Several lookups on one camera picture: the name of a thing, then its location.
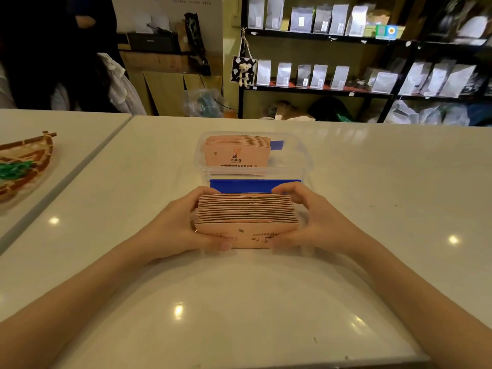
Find person's left hand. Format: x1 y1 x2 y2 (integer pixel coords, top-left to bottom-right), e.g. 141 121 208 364
135 186 233 265

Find person's right hand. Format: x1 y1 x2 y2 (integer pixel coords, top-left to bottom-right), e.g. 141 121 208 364
268 182 364 255

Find thick stack of pink packets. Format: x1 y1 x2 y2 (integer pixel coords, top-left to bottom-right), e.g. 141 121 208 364
193 193 300 250

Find person's left forearm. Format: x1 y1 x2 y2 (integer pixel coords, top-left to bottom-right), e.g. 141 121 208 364
0 236 154 369

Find person's right forearm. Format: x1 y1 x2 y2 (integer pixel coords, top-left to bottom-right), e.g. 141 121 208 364
346 231 492 369

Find clear plastic container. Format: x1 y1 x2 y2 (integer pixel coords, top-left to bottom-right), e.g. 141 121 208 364
193 131 315 190

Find thin row of pink packets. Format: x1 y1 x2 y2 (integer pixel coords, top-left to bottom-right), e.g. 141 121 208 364
203 135 272 168

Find clear plastic bag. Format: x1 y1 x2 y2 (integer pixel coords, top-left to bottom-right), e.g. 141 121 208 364
183 87 226 119

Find cardboard sheets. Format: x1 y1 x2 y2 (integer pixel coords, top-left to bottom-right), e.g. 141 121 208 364
142 70 224 117

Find row of short silver pouches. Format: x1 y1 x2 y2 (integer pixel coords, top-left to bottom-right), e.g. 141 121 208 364
255 59 351 90

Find hanging bear toy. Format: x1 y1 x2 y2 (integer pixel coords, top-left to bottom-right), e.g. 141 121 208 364
230 55 257 88

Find pile of clear plastic bags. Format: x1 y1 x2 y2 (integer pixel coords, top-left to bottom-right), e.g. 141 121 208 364
384 100 472 127

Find woven boat-shaped basket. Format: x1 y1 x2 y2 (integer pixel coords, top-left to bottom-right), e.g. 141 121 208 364
0 131 58 203

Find black hanging bag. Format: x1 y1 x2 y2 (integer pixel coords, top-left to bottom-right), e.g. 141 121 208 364
183 12 211 77

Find black printer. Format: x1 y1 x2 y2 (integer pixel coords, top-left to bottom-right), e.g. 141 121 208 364
127 30 180 55

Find row of leaning white pouches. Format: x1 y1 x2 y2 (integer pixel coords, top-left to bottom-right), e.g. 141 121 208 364
365 60 478 99

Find green filling in basket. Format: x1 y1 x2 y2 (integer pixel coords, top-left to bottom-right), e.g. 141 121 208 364
0 160 36 181

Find row of tall silver pouches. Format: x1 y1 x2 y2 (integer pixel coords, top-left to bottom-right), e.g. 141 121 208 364
248 0 375 37

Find black shelf unit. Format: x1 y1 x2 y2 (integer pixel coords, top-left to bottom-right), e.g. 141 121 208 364
238 0 492 124

